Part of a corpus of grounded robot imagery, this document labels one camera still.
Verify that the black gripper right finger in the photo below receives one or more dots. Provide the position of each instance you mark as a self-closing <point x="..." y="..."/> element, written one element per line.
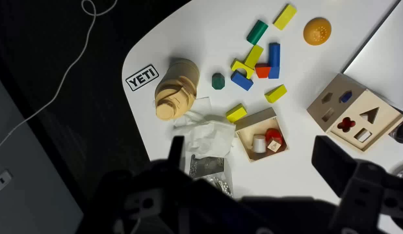
<point x="336" y="160"/>

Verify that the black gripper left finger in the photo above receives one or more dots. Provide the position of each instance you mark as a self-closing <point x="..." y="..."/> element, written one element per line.
<point x="176" y="151"/>

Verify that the wooden shape sorter toy box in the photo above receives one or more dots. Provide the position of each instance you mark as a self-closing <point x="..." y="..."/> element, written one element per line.
<point x="355" y="112"/>

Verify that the red toy piece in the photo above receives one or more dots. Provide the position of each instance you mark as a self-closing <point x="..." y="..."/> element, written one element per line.
<point x="274" y="135"/>

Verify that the small open wooden tray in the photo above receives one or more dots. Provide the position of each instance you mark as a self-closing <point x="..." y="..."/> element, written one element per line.
<point x="262" y="134"/>

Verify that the silver foil packet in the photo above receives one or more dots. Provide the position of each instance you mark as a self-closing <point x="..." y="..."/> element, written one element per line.
<point x="207" y="167"/>

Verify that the crumpled clear plastic bag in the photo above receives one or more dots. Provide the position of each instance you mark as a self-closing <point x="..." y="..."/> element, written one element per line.
<point x="209" y="132"/>

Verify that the tan plastic bottle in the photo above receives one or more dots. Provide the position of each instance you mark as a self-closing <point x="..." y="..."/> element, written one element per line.
<point x="177" y="89"/>

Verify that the small tan wooden piece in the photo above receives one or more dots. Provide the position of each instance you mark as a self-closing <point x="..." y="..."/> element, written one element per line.
<point x="275" y="146"/>

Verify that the black mug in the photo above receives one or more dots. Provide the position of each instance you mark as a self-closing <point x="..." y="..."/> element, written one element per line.
<point x="402" y="132"/>

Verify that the white cylinder piece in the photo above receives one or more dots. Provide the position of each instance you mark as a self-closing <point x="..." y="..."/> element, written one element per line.
<point x="259" y="143"/>

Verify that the green octagon block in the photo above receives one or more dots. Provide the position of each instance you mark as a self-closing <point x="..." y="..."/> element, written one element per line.
<point x="218" y="81"/>

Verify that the YETI sticker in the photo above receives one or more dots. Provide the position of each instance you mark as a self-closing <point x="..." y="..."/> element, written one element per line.
<point x="142" y="77"/>

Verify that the short blue wooden block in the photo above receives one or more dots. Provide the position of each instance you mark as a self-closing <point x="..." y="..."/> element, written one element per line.
<point x="242" y="81"/>

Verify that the yellow arch block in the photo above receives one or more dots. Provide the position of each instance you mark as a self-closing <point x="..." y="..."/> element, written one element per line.
<point x="241" y="67"/>

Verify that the silver laptop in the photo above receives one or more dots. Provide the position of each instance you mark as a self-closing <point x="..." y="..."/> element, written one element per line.
<point x="384" y="56"/>

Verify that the red wooden block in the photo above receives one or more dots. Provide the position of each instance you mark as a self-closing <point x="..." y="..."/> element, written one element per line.
<point x="263" y="70"/>

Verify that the long blue wooden block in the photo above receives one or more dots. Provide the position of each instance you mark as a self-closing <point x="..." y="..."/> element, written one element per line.
<point x="275" y="60"/>

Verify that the long yellow wooden block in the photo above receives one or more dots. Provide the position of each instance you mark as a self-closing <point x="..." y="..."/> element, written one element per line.
<point x="254" y="56"/>

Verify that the orange half sphere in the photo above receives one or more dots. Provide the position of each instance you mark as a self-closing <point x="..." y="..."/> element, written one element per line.
<point x="318" y="30"/>

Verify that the green wooden cylinder block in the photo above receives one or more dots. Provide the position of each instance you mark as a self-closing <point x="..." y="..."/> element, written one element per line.
<point x="257" y="31"/>

